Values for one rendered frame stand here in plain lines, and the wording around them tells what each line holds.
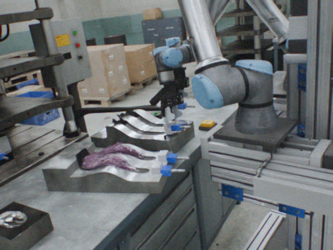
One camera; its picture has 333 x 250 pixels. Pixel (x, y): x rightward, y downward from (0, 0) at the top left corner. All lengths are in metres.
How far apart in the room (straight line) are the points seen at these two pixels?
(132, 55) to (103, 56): 0.94
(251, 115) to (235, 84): 0.13
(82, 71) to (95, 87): 3.35
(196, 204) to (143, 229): 0.51
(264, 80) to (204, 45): 0.22
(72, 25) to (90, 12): 8.22
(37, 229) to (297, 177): 0.84
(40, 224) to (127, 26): 9.19
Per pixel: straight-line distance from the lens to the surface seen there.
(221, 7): 1.54
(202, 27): 1.07
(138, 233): 1.40
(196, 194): 1.81
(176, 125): 1.51
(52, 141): 2.12
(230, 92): 1.02
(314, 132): 1.27
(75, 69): 2.23
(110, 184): 1.33
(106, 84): 5.45
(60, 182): 1.43
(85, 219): 1.24
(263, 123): 1.12
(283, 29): 1.66
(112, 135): 1.69
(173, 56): 1.37
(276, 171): 1.05
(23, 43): 8.97
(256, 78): 1.06
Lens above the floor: 1.48
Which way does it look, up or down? 21 degrees down
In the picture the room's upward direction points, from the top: 8 degrees counter-clockwise
